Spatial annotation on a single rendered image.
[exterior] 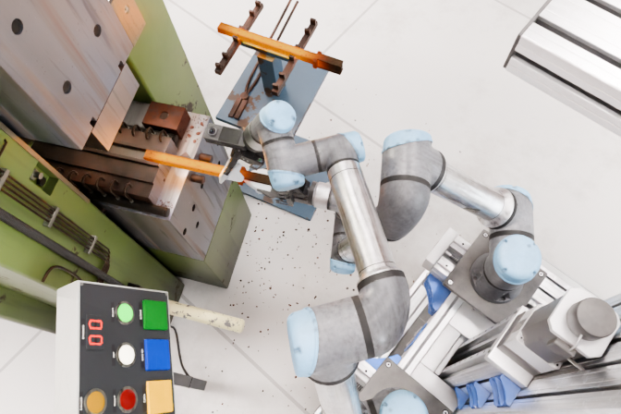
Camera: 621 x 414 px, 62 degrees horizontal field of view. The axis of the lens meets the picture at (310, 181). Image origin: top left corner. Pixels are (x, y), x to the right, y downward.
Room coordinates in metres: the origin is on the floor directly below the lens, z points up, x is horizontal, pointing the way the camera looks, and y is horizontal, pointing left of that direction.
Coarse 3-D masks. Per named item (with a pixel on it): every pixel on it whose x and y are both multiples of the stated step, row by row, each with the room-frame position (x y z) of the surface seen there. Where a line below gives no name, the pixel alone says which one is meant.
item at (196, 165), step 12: (144, 156) 0.76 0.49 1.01; (156, 156) 0.76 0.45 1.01; (168, 156) 0.75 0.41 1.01; (180, 156) 0.75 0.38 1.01; (192, 168) 0.71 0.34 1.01; (204, 168) 0.70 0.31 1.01; (216, 168) 0.70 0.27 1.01; (240, 168) 0.68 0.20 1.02; (252, 180) 0.64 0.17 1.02; (264, 180) 0.64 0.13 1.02
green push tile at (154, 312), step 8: (144, 304) 0.31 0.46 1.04; (152, 304) 0.32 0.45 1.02; (160, 304) 0.32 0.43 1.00; (144, 312) 0.29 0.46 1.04; (152, 312) 0.29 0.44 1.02; (160, 312) 0.30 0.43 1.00; (144, 320) 0.27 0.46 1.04; (152, 320) 0.27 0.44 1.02; (160, 320) 0.28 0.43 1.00; (144, 328) 0.25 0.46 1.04; (152, 328) 0.25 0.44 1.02; (160, 328) 0.26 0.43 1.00
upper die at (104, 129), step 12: (120, 72) 0.80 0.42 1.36; (120, 84) 0.78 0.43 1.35; (132, 84) 0.81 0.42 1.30; (108, 96) 0.73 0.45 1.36; (120, 96) 0.76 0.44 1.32; (132, 96) 0.79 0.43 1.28; (108, 108) 0.71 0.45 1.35; (120, 108) 0.74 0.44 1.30; (108, 120) 0.69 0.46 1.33; (120, 120) 0.72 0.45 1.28; (96, 132) 0.65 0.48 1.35; (108, 132) 0.67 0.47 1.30; (96, 144) 0.65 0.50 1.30; (108, 144) 0.65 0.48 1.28
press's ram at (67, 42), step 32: (0, 0) 0.67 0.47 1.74; (32, 0) 0.72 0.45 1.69; (64, 0) 0.78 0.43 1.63; (96, 0) 0.84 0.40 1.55; (0, 32) 0.63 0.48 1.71; (32, 32) 0.68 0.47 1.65; (64, 32) 0.73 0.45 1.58; (96, 32) 0.80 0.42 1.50; (0, 64) 0.60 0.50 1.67; (32, 64) 0.64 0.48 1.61; (64, 64) 0.69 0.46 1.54; (96, 64) 0.75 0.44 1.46; (0, 96) 0.62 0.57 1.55; (32, 96) 0.60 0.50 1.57; (64, 96) 0.65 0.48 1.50; (96, 96) 0.71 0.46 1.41; (32, 128) 0.62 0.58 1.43; (64, 128) 0.60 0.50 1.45
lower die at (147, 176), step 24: (48, 144) 0.86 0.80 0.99; (144, 144) 0.82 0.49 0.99; (168, 144) 0.81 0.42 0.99; (72, 168) 0.77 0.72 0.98; (96, 168) 0.75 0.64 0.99; (120, 168) 0.74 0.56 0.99; (144, 168) 0.73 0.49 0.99; (168, 168) 0.76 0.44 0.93; (120, 192) 0.67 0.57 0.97; (144, 192) 0.66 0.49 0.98
